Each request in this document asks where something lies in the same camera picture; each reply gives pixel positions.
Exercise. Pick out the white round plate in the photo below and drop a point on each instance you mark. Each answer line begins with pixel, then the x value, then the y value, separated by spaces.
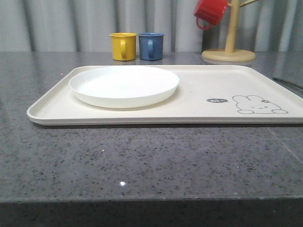
pixel 124 86

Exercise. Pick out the silver metal fork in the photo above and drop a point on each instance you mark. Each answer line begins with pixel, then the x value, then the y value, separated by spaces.
pixel 288 82

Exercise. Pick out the cream rabbit serving tray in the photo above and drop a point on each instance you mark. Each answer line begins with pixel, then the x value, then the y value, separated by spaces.
pixel 206 94

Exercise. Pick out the blue enamel mug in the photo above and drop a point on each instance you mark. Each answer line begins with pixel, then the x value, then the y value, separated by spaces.
pixel 151 46

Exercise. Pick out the yellow enamel mug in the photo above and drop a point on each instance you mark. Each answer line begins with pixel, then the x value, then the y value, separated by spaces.
pixel 123 46

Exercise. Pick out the wooden mug tree stand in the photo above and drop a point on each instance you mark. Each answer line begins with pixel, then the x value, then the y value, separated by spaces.
pixel 230 53

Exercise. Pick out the red enamel mug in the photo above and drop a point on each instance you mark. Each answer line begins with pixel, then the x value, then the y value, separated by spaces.
pixel 210 11

